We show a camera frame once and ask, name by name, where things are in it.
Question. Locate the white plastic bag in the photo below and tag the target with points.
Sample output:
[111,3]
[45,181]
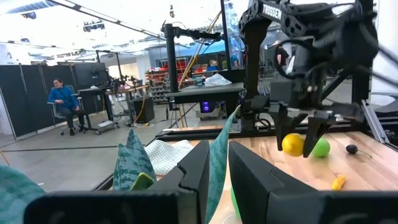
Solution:
[217,80]

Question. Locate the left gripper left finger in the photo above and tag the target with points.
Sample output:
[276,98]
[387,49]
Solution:
[174,202]

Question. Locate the yellow toy banana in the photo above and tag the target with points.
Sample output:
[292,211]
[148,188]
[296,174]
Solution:
[339,183]

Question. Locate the blue canopy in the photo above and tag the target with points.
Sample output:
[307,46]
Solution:
[202,49]

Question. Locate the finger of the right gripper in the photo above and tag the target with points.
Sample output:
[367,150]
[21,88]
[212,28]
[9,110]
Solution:
[315,133]
[284,124]

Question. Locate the yellow toy lemon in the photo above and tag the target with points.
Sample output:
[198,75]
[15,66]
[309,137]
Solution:
[292,145]

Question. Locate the small green toy ball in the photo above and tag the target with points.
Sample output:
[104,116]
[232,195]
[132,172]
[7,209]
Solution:
[322,148]

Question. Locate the yellow pole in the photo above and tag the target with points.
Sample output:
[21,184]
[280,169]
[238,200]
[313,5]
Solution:
[194,56]

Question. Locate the black cabinet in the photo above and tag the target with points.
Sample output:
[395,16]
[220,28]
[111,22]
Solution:
[144,110]

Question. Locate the black monitor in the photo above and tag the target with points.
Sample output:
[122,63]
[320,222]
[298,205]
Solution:
[90,74]

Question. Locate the small round red toy fruit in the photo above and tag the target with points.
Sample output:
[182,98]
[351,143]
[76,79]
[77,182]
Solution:
[351,149]

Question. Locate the computer with purple light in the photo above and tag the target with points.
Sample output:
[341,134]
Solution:
[206,107]

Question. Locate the black office desk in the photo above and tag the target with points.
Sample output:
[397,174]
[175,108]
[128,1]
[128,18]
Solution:
[93,91]

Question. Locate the wooden workbench with equipment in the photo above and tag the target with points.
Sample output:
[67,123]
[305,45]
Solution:
[130,90]

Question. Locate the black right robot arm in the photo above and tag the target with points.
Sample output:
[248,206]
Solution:
[255,62]

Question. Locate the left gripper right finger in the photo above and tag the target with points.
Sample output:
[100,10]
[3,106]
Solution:
[264,199]

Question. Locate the green snake plant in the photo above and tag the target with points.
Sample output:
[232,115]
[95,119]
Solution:
[133,161]

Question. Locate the grey office chair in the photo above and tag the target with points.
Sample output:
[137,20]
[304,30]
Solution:
[53,110]

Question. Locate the black rig frame post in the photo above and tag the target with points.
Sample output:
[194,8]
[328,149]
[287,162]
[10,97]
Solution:
[226,37]
[362,87]

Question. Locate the black side table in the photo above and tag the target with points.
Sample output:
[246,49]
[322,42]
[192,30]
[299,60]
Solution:
[205,93]

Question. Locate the grey-white waffle towel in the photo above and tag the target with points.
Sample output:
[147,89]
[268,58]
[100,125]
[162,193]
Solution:
[168,155]

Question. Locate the person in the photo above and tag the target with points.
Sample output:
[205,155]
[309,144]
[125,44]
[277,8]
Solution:
[63,98]

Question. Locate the black partition wall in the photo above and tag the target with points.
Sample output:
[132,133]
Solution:
[28,99]

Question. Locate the silver aluminium rail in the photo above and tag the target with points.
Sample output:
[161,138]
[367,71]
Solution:
[371,121]

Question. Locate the large green toy fruit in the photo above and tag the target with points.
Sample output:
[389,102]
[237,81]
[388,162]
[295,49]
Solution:
[234,202]

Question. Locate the shelf rack with red bins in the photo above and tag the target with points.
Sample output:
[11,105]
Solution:
[161,84]

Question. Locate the black camera stand pole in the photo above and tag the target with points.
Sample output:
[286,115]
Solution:
[171,62]

